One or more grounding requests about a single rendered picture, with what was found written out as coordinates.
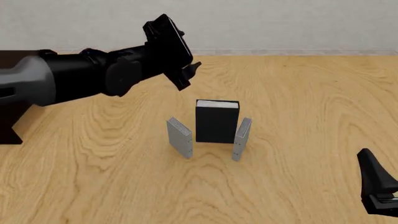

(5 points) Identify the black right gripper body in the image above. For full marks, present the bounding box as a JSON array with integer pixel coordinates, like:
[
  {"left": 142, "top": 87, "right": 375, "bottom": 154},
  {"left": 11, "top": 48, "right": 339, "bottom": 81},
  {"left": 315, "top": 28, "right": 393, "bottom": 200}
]
[{"left": 359, "top": 189, "right": 398, "bottom": 218}]

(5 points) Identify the dark brown wooden cabinet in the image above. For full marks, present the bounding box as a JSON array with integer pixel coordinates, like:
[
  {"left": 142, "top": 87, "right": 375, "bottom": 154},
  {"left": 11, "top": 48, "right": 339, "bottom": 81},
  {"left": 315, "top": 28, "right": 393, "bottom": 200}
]
[{"left": 0, "top": 49, "right": 42, "bottom": 145}]

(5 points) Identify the black flat plate on stalk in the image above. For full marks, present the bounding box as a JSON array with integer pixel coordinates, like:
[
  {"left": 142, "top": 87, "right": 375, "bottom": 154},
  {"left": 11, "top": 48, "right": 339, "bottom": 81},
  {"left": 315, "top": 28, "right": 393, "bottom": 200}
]
[{"left": 155, "top": 13, "right": 194, "bottom": 67}]

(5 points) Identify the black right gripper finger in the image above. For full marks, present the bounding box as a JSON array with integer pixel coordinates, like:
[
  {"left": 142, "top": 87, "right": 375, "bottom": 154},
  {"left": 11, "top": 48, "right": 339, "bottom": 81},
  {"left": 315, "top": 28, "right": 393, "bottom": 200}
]
[{"left": 356, "top": 147, "right": 398, "bottom": 195}]

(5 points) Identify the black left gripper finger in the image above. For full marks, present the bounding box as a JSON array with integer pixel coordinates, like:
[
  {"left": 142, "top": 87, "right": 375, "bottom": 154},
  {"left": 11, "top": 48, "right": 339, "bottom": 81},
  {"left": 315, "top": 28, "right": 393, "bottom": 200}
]
[{"left": 181, "top": 61, "right": 203, "bottom": 82}]

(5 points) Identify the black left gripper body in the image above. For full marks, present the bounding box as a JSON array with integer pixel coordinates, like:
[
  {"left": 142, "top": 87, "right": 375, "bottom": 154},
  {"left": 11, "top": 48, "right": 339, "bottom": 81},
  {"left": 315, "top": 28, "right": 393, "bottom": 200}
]
[{"left": 142, "top": 20, "right": 192, "bottom": 92}]

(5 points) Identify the black book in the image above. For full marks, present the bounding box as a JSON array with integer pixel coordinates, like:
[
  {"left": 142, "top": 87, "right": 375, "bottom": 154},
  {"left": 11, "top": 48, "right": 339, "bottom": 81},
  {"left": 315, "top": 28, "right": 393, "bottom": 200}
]
[{"left": 195, "top": 99, "right": 241, "bottom": 144}]

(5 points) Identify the grey book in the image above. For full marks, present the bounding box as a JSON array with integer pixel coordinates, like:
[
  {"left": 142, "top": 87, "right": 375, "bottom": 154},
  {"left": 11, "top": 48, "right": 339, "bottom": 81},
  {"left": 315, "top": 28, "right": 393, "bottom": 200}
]
[
  {"left": 165, "top": 116, "right": 194, "bottom": 161},
  {"left": 231, "top": 116, "right": 253, "bottom": 162}
]

